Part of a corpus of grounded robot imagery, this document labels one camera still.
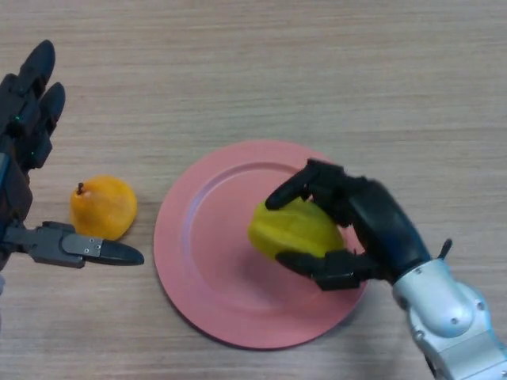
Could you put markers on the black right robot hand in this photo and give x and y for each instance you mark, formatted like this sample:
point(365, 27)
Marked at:
point(380, 225)

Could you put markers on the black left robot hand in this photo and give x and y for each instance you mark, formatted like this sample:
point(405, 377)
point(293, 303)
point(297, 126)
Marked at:
point(24, 118)

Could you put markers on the yellow starfruit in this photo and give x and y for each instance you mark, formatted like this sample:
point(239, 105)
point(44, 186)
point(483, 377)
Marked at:
point(293, 229)

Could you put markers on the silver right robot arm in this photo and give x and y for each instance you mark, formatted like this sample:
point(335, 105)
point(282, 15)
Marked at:
point(447, 312)

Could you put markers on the pink round plate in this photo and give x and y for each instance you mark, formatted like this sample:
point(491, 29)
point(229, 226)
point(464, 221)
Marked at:
point(214, 253)

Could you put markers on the orange-yellow pear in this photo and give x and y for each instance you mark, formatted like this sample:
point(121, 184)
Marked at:
point(103, 207)

